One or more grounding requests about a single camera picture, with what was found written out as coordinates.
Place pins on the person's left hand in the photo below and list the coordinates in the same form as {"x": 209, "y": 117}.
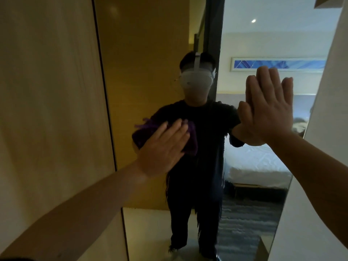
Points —
{"x": 160, "y": 152}

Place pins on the person's right hand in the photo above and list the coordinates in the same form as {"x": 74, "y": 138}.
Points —
{"x": 272, "y": 114}

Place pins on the person's right thumb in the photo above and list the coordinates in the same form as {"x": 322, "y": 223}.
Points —
{"x": 244, "y": 114}

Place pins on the person's left fingers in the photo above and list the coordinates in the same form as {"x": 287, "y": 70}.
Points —
{"x": 174, "y": 131}

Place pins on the purple cleaning cloth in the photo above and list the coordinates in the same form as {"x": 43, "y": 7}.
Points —
{"x": 192, "y": 144}

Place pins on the person's right forearm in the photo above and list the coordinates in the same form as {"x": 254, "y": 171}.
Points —
{"x": 315, "y": 176}

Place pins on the person's left forearm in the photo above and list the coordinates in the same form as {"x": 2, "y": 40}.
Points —
{"x": 81, "y": 212}

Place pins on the light wooden wardrobe panel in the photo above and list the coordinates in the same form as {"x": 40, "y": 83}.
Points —
{"x": 40, "y": 78}

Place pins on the large wall mirror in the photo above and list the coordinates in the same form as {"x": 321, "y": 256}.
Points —
{"x": 149, "y": 78}

